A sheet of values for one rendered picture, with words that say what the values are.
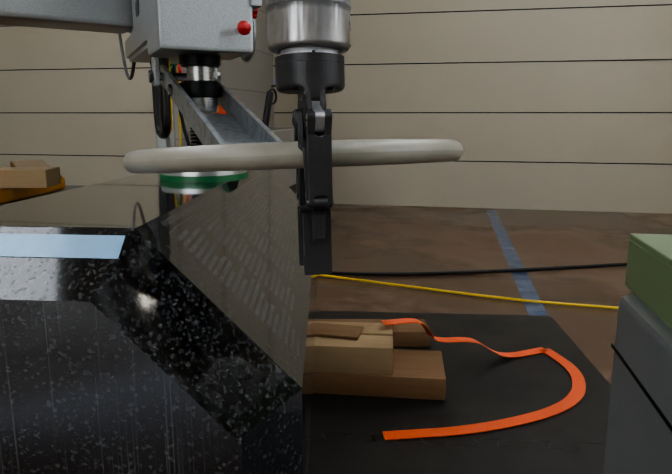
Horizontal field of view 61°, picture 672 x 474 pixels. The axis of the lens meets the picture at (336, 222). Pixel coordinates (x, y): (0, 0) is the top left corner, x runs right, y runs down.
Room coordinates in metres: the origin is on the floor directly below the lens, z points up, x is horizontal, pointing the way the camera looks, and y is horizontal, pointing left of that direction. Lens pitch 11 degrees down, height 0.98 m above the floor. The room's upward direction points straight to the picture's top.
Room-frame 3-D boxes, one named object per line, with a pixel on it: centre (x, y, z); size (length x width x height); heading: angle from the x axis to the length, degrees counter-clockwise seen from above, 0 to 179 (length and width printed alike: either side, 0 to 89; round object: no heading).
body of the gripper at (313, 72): (0.64, 0.03, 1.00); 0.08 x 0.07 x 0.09; 10
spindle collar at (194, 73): (1.46, 0.34, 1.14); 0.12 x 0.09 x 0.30; 25
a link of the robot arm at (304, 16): (0.64, 0.03, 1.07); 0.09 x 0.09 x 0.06
